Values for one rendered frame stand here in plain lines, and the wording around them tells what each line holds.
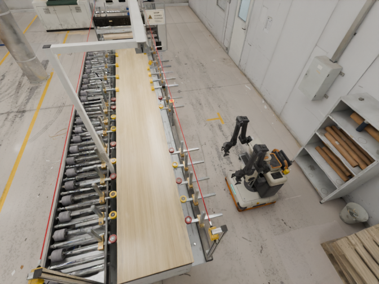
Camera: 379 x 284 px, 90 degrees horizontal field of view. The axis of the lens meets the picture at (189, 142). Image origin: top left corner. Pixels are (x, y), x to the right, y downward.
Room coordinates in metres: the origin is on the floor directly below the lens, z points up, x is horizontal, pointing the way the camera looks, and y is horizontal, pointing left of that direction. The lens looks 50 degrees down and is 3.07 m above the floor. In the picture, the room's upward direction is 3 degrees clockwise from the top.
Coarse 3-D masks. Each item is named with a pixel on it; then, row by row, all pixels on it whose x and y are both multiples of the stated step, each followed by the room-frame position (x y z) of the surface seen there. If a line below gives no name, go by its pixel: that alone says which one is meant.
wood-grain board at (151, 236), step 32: (128, 64) 4.00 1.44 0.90; (128, 96) 2.85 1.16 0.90; (128, 128) 2.04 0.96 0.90; (160, 128) 2.07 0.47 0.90; (128, 160) 1.45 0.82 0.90; (160, 160) 1.47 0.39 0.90; (128, 192) 0.99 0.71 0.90; (160, 192) 1.01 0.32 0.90; (128, 224) 0.62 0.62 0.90; (160, 224) 0.64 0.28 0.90; (128, 256) 0.32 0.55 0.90; (160, 256) 0.34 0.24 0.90; (192, 256) 0.35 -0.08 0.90
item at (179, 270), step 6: (186, 264) 0.28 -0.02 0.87; (168, 270) 0.23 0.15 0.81; (174, 270) 0.25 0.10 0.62; (180, 270) 0.27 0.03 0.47; (186, 270) 0.29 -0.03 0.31; (150, 276) 0.19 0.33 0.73; (156, 276) 0.20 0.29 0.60; (162, 276) 0.22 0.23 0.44; (168, 276) 0.23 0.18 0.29; (126, 282) 0.12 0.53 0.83; (132, 282) 0.13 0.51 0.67; (138, 282) 0.14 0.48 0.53; (144, 282) 0.16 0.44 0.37; (150, 282) 0.17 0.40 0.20
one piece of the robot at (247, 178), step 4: (248, 144) 1.59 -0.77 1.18; (252, 152) 1.46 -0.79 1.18; (268, 156) 1.37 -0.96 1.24; (256, 160) 1.36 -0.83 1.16; (264, 160) 1.32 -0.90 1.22; (268, 160) 1.34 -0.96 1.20; (240, 168) 1.51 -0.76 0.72; (256, 172) 1.35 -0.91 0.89; (248, 176) 1.34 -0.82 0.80; (252, 176) 1.34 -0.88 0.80; (256, 176) 1.36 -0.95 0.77; (248, 180) 1.33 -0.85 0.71; (252, 180) 1.35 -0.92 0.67
